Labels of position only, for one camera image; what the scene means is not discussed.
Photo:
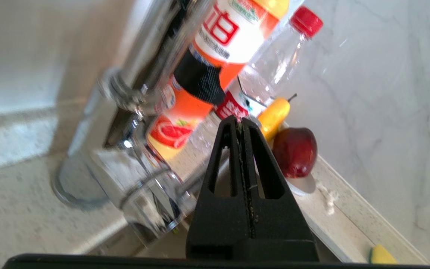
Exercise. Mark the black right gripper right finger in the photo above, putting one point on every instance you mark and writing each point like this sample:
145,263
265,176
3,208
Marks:
282,224

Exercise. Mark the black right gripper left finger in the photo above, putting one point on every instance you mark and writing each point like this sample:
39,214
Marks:
218,224

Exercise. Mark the white plate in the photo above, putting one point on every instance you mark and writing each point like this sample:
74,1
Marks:
304,186

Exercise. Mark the red apple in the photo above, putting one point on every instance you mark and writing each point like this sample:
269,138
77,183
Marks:
295,151

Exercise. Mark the yellow sponge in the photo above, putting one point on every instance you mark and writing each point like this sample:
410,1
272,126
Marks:
381,256

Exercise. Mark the yellow pear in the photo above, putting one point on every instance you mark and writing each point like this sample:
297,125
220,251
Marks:
274,116

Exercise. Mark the chrome faucet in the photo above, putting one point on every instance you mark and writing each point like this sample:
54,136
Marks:
133,93

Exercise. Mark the clear bottle red cap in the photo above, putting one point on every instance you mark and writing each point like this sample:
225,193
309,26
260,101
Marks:
274,63

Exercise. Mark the orange juice bottle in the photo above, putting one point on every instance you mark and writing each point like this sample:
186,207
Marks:
222,33

